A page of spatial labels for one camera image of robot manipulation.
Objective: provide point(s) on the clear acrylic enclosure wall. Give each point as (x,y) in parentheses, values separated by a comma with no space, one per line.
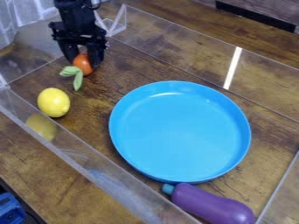
(72,178)

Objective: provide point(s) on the white curtain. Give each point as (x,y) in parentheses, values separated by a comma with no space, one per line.
(19,13)

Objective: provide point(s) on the blue object at corner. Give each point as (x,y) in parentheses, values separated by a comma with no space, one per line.
(12,213)

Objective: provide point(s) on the purple toy eggplant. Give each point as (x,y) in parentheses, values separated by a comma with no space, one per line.
(215,209)

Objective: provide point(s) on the orange toy carrot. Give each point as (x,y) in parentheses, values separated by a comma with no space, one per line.
(77,70)

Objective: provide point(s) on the blue plastic plate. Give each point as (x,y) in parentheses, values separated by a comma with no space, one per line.
(179,131)

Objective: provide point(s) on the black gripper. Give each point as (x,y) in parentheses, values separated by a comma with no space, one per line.
(76,28)

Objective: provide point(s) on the yellow toy lemon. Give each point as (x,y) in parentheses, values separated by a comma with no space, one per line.
(53,102)

